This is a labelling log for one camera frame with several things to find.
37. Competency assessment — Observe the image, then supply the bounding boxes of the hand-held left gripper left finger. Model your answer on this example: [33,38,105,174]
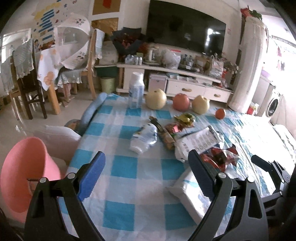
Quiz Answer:
[24,151,107,241]

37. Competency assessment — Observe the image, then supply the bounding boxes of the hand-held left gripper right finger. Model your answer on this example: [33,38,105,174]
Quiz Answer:
[188,149,270,241]

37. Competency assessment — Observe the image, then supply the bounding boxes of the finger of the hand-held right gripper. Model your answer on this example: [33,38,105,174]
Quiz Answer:
[251,155,291,186]

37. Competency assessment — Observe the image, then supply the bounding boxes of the red foil wrapper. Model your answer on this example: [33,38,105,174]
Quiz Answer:
[200,145,240,173]

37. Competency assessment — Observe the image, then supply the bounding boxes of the silver milk carton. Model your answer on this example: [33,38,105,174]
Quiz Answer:
[174,125,225,163]

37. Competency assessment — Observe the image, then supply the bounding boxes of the white packet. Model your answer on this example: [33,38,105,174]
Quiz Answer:
[167,168,222,224]

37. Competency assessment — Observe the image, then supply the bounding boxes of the long brown snack wrapper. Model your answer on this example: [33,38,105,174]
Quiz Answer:
[149,116,176,151]

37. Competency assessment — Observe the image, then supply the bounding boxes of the small red wrapper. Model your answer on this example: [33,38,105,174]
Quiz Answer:
[165,123,185,135]

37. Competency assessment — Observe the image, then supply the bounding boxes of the green yellow wrapper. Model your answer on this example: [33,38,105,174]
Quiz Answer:
[174,113,196,127]

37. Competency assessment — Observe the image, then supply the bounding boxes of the crushed white plastic bottle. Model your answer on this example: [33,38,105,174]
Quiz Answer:
[129,123,158,153]

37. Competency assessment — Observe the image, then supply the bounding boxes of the pink plastic bin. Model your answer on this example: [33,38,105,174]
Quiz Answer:
[0,137,62,214]

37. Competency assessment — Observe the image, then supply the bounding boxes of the blue checked tablecloth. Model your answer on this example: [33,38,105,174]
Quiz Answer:
[58,93,296,241]

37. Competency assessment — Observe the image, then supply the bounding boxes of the white cushion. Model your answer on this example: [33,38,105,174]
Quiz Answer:
[34,125,82,166]

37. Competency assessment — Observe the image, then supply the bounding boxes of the red box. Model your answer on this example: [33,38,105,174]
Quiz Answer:
[246,103,260,115]

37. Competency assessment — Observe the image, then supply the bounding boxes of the white washing machine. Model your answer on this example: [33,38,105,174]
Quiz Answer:
[265,86,284,117]

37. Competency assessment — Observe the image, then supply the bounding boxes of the blue grey cushion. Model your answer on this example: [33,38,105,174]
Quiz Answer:
[80,93,108,136]

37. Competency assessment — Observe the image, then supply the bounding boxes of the yellow pear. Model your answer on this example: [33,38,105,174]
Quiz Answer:
[192,95,210,114]
[145,89,167,110]

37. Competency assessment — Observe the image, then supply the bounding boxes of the white utility cabinet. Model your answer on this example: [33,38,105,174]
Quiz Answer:
[252,74,275,116]

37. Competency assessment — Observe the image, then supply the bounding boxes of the red apple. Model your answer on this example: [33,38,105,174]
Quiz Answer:
[172,93,190,111]

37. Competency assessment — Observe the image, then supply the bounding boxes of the wooden dining table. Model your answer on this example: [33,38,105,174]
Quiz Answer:
[37,46,62,115]

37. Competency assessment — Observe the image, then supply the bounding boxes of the white television cabinet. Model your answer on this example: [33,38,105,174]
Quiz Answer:
[116,62,234,103]

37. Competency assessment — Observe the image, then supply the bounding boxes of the green waste bin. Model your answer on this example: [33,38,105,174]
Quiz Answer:
[100,77,115,93]

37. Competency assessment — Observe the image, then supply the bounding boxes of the upright white plastic bottle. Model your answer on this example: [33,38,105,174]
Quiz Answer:
[128,72,145,109]

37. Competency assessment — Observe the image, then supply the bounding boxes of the lace covered air conditioner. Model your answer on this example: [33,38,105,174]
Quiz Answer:
[229,17,269,114]

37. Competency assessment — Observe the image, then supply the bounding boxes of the pink storage box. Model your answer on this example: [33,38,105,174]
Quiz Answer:
[148,74,167,92]

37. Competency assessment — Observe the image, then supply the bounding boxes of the light wooden chair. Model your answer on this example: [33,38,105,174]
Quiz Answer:
[81,29,104,100]

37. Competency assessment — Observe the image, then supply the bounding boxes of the patterned gift bag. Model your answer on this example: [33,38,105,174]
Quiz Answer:
[209,58,225,78]

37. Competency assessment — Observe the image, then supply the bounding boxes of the clear plastic bag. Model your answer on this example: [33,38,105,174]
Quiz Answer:
[162,49,182,70]

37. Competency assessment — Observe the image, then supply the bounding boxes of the floral white table cover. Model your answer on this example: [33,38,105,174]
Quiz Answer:
[37,47,62,92]

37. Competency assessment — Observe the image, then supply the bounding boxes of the white rice sack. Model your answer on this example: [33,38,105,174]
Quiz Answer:
[102,42,119,65]

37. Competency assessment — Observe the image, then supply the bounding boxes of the pack of water bottles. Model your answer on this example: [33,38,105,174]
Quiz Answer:
[125,54,144,65]

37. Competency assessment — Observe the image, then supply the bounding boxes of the dark chair with grey cover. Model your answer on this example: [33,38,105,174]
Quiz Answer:
[9,38,48,120]

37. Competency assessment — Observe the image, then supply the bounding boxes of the glass kettle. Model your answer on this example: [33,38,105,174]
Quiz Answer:
[148,47,160,62]

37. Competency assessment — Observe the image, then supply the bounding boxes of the white mesh food cover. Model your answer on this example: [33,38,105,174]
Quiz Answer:
[54,13,91,70]

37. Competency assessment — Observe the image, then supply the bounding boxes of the dark wrapped flower bouquet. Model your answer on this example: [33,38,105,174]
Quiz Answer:
[110,27,142,56]

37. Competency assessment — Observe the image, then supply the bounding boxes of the red artificial flowers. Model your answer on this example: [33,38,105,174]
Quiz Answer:
[240,8,263,20]

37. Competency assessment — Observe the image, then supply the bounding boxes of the black television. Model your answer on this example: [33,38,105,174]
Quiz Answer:
[146,0,226,56]

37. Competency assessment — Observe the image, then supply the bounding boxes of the gold framed wall panel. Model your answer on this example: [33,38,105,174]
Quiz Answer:
[91,0,119,30]

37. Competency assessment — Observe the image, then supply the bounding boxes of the colourful wall stickers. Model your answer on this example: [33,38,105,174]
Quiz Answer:
[32,0,70,37]

